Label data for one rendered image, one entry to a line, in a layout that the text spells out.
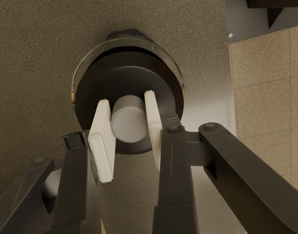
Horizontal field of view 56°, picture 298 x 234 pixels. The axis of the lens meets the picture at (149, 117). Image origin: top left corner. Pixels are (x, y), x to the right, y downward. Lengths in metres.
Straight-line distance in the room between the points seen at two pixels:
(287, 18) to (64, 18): 1.27
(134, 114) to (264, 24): 1.39
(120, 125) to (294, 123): 1.64
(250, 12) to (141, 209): 1.15
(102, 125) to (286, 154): 1.73
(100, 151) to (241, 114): 1.50
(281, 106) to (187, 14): 1.29
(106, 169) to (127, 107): 0.05
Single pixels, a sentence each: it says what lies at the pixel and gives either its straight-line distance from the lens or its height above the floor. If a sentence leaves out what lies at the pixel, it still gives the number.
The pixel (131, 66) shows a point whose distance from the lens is 0.22.
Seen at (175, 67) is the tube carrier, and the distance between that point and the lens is 0.26.
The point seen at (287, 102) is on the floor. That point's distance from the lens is 1.73.
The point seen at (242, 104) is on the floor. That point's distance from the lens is 1.62.
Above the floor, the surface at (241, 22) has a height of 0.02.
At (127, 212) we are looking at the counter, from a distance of 0.62.
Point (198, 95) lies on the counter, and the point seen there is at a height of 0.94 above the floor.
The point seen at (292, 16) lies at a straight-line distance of 1.62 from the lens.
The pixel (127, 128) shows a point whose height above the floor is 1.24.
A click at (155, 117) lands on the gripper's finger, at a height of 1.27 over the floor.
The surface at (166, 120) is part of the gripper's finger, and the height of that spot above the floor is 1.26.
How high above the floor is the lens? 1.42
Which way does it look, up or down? 69 degrees down
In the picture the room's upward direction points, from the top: 169 degrees clockwise
